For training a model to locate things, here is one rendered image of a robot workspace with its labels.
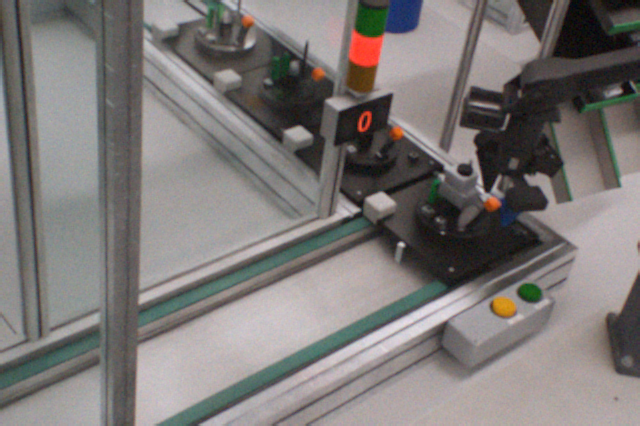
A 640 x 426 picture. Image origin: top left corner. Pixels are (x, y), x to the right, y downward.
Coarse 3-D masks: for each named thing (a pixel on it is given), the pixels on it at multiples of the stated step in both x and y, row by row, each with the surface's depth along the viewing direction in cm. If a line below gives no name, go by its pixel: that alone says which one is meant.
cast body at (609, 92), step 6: (618, 84) 182; (588, 90) 184; (594, 90) 183; (600, 90) 182; (606, 90) 181; (612, 90) 182; (618, 90) 183; (594, 96) 183; (600, 96) 182; (606, 96) 181; (612, 96) 182
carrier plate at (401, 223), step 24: (408, 192) 192; (408, 216) 186; (408, 240) 181; (432, 240) 182; (480, 240) 184; (504, 240) 185; (528, 240) 186; (432, 264) 177; (456, 264) 177; (480, 264) 178
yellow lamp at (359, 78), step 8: (352, 64) 161; (376, 64) 161; (352, 72) 161; (360, 72) 161; (368, 72) 161; (376, 72) 162; (352, 80) 162; (360, 80) 161; (368, 80) 162; (352, 88) 163; (360, 88) 162; (368, 88) 163
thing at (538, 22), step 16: (528, 0) 187; (544, 0) 183; (576, 0) 194; (528, 16) 188; (544, 16) 184; (576, 16) 193; (592, 16) 191; (560, 32) 181; (576, 32) 191; (592, 32) 192; (560, 48) 182; (576, 48) 189; (592, 48) 190; (608, 48) 189; (576, 96) 181; (624, 96) 186
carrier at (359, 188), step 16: (352, 144) 199; (368, 144) 198; (400, 144) 205; (416, 144) 206; (352, 160) 195; (368, 160) 196; (384, 160) 196; (400, 160) 200; (416, 160) 201; (432, 160) 202; (352, 176) 194; (368, 176) 195; (384, 176) 195; (400, 176) 196; (416, 176) 197; (352, 192) 190; (368, 192) 191; (384, 192) 192
